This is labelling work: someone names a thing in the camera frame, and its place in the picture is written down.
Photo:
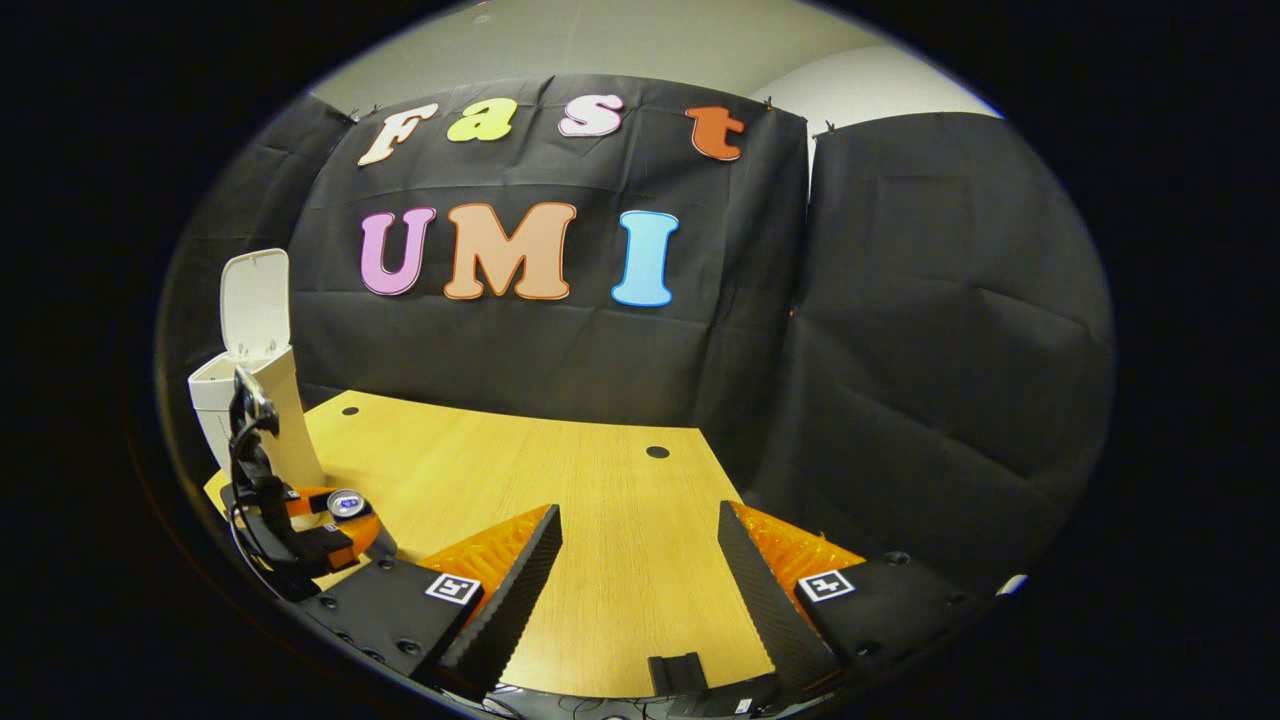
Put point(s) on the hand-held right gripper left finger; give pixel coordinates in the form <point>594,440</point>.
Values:
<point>520,590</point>

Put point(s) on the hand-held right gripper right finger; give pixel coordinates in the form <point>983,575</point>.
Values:
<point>760,590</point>

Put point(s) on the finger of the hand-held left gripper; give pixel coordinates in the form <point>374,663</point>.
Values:
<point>335,548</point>
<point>300,500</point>

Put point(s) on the blue pop can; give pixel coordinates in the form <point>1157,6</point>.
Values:
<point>348,504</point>

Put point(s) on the white desktop garbage bin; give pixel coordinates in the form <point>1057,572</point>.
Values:
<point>255,310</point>

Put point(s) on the wooden desktop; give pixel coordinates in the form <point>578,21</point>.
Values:
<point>560,470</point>

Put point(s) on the black backdrop cloth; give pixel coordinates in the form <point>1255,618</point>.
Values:
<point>900,350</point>

